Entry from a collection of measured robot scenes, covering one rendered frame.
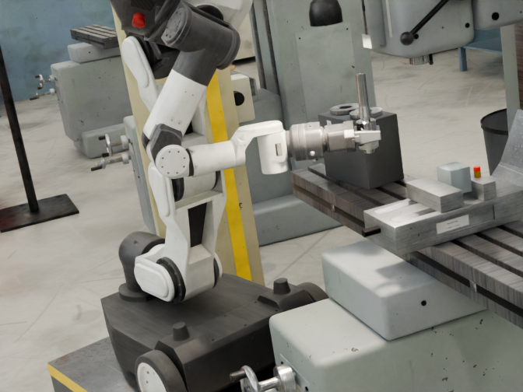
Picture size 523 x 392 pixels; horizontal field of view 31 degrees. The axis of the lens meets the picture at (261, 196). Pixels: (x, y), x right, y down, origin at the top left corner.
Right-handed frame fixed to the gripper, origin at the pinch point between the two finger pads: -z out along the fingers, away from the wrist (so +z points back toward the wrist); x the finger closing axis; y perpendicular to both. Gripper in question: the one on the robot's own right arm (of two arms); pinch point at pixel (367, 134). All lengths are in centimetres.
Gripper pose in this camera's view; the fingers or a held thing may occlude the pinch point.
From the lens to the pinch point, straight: 223.3
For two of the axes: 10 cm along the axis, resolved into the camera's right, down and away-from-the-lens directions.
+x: 0.7, -3.1, 9.5
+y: 1.5, 9.4, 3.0
